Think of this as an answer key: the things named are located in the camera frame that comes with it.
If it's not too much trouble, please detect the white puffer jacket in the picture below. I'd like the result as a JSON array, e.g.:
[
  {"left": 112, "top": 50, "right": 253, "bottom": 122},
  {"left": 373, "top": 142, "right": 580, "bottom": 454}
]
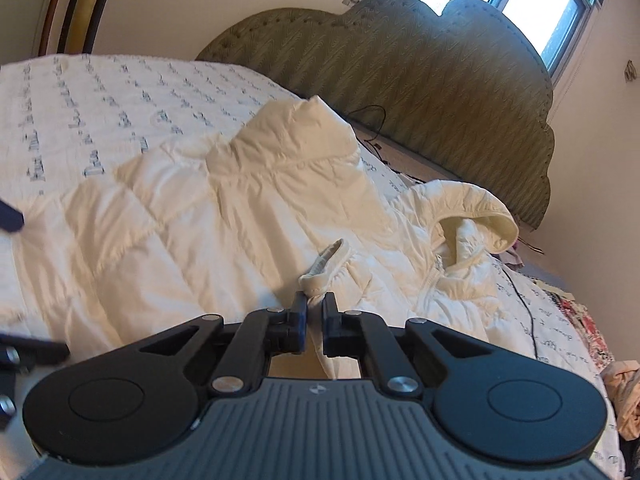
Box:
[{"left": 1, "top": 98, "right": 534, "bottom": 360}]

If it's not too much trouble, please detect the white script-printed bedsheet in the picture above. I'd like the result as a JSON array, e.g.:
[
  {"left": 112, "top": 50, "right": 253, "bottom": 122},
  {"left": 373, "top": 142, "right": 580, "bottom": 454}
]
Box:
[{"left": 1, "top": 54, "right": 625, "bottom": 479}]

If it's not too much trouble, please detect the red floral cloth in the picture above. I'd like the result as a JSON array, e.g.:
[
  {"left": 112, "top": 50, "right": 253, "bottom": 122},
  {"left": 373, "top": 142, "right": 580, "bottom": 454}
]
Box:
[{"left": 547, "top": 287, "right": 614, "bottom": 373}]

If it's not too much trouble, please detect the green upholstered headboard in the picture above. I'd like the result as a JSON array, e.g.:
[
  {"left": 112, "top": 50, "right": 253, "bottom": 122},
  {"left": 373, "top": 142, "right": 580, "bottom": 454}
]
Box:
[{"left": 200, "top": 0, "right": 554, "bottom": 228}]

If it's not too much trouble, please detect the peach crumpled garment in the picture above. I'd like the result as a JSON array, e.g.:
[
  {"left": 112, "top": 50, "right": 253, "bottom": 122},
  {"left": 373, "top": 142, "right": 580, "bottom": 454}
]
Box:
[{"left": 601, "top": 360, "right": 640, "bottom": 441}]

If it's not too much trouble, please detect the black cable on bed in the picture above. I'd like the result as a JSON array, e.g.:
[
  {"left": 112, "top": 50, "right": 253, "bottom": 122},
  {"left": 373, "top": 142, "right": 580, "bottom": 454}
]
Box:
[{"left": 499, "top": 259, "right": 544, "bottom": 361}]

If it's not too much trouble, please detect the black headboard cable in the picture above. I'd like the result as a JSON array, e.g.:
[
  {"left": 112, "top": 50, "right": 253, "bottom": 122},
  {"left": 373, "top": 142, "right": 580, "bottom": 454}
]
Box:
[{"left": 344, "top": 104, "right": 388, "bottom": 149}]

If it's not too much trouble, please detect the wooden door frame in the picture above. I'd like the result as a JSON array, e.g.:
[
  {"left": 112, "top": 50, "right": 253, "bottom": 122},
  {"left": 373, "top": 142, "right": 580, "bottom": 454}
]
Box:
[{"left": 34, "top": 0, "right": 107, "bottom": 56}]

